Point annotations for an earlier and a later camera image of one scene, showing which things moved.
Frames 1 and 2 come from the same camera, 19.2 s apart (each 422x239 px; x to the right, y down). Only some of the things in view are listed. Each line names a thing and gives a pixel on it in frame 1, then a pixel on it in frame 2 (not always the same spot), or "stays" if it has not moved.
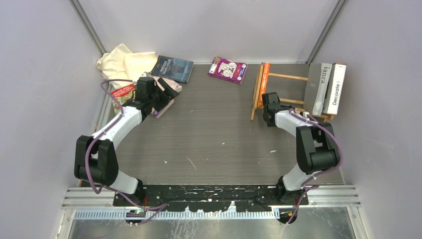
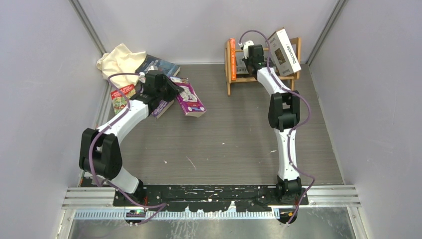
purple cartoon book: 228,70 → 189,101
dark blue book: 173,69 → 165,67
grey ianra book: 316,86 → 242,69
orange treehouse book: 264,83 → 233,52
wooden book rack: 325,117 → 296,43
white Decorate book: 335,88 → 284,55
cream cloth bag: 121,63 stays
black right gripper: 283,106 → 246,59
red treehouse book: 123,96 stays
